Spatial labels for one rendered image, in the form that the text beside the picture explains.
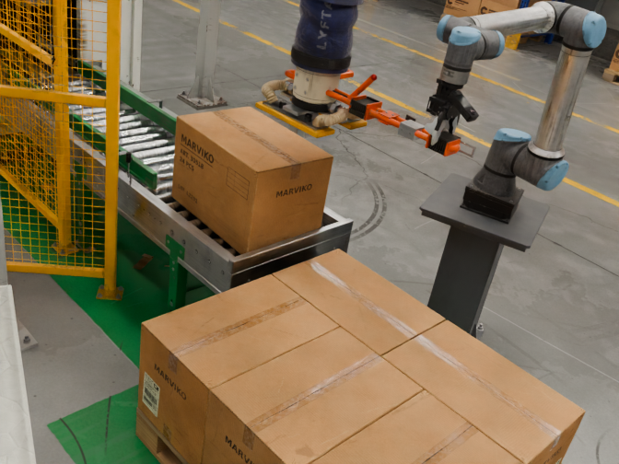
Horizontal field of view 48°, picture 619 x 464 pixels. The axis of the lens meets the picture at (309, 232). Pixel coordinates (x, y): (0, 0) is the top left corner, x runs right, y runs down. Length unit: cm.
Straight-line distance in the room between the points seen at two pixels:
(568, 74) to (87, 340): 230
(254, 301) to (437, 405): 78
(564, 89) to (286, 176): 113
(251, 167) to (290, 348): 73
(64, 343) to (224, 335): 102
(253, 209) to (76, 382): 103
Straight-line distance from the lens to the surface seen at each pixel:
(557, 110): 292
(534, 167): 301
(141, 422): 275
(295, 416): 219
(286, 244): 287
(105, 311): 343
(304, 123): 258
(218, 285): 284
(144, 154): 369
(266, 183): 271
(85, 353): 320
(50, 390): 304
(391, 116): 246
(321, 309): 263
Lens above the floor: 207
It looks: 29 degrees down
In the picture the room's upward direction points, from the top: 10 degrees clockwise
